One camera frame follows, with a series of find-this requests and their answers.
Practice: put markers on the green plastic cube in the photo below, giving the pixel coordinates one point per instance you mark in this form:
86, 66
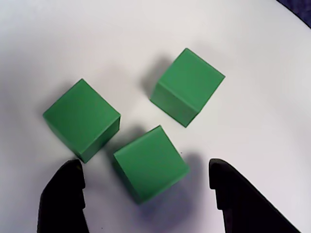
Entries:
82, 121
150, 165
187, 87

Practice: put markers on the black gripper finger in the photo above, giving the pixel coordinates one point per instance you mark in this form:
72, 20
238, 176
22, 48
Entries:
243, 206
60, 201

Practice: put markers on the white round plate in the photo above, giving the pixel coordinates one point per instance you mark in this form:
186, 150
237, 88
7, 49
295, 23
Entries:
73, 36

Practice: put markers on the blue woven table cloth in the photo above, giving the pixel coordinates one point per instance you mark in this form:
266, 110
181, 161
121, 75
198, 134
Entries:
303, 7

